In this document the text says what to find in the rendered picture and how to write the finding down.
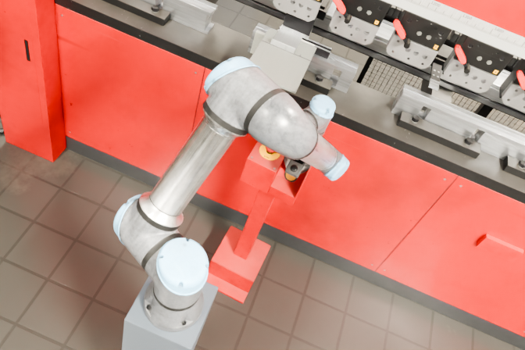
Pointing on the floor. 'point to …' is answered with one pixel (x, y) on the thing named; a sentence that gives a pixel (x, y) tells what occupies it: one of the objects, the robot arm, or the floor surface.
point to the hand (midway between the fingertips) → (291, 174)
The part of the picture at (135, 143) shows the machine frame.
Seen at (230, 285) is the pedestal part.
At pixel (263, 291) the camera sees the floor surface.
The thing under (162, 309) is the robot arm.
